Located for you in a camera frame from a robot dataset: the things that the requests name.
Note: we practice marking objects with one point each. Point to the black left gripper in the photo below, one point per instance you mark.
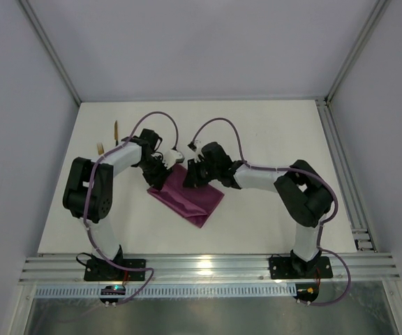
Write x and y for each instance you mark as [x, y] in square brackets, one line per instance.
[158, 174]

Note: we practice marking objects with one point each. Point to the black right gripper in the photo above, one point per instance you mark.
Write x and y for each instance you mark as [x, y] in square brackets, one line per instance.
[192, 173]

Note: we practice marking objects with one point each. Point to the purple cloth napkin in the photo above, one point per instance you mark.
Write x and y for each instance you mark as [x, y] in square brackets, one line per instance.
[196, 205]

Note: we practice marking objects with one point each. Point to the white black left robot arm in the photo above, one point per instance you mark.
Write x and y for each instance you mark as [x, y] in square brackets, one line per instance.
[89, 188]

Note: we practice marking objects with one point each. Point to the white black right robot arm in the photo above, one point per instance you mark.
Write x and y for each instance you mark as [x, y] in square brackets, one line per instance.
[305, 195]

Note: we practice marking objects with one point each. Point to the left controller board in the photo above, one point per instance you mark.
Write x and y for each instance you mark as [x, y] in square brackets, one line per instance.
[111, 295]

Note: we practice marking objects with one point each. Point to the controller board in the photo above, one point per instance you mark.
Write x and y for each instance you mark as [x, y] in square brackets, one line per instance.
[306, 295]
[111, 295]

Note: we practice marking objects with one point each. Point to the right controller board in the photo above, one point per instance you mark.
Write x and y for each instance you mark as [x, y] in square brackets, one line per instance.
[306, 295]

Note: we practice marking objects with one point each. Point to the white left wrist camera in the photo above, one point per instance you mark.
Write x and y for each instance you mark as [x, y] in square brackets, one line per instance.
[172, 157]

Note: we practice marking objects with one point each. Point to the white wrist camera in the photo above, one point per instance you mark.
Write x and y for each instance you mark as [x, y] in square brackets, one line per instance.
[195, 146]
[172, 157]

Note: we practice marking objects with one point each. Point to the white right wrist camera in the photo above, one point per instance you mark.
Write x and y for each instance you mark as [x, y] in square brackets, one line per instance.
[195, 146]

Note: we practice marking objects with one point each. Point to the gold fork black handle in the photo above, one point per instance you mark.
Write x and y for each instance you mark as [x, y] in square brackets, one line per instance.
[100, 148]

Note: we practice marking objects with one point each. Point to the gold knife black handle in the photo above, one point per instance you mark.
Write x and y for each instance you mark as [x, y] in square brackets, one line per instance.
[116, 133]

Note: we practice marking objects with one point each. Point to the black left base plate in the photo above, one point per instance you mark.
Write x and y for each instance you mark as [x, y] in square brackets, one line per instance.
[99, 270]

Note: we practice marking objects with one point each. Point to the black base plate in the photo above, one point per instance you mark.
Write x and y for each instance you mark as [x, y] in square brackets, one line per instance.
[293, 267]
[99, 270]

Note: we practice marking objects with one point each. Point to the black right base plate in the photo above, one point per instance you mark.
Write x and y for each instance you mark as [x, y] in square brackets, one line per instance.
[293, 267]

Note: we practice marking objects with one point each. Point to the aluminium front rail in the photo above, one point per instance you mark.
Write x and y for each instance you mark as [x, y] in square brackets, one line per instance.
[221, 268]

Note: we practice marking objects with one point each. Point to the aluminium rail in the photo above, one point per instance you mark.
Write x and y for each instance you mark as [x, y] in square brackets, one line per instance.
[221, 268]
[359, 221]

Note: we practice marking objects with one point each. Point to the slotted grey cable duct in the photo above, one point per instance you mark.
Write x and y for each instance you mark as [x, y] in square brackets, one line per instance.
[155, 291]

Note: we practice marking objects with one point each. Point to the aluminium right side rail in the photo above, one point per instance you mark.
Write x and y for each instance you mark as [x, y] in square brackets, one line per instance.
[359, 221]

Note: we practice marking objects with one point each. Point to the left corner frame post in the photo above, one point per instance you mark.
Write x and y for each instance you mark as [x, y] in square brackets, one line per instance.
[40, 32]

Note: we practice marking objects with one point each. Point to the corner frame post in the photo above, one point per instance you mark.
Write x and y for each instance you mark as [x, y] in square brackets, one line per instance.
[364, 35]
[40, 32]

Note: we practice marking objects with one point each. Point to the right corner frame post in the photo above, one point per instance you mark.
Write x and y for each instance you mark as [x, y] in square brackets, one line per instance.
[364, 35]

